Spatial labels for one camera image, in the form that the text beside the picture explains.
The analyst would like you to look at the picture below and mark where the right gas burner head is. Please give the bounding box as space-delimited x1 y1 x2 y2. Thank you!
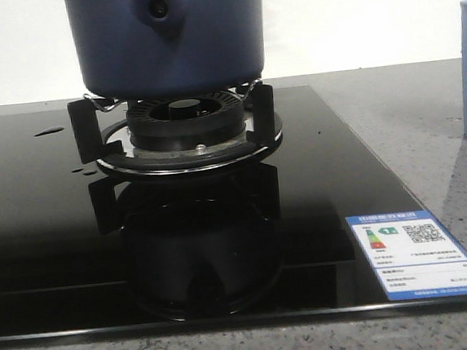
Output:
126 91 245 152

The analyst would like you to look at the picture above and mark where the black right pan support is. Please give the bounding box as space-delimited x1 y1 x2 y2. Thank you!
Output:
67 79 283 177

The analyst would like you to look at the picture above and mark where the black glass gas cooktop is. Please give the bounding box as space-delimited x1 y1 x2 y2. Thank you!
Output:
0 86 467 348

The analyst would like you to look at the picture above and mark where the blue energy label sticker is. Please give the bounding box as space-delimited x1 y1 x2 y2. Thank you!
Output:
346 210 467 301

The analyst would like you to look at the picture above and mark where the blue saucepan with handle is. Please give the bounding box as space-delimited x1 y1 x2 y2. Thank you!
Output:
64 0 265 100

